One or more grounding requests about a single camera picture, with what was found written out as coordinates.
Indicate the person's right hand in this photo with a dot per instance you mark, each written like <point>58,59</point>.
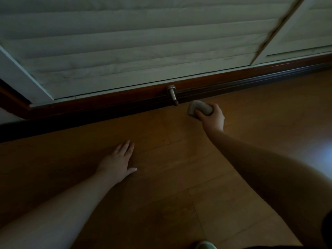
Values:
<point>214,123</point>

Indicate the person's left hand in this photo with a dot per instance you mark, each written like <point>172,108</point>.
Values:
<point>116,165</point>

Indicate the grey cleaning cloth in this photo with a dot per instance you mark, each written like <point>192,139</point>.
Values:
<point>201,107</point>

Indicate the person's right forearm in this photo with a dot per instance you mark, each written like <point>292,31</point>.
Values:
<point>280,184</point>

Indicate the person's left forearm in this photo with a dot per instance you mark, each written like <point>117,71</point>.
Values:
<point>52,220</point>

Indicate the cylindrical metal door stop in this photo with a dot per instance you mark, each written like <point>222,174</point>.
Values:
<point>172,94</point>

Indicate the green white sneaker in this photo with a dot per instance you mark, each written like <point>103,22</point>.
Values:
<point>205,245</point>

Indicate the black shorts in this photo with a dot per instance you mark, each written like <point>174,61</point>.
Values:
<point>272,247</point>

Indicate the black shirt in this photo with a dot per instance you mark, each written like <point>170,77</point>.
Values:
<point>327,230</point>

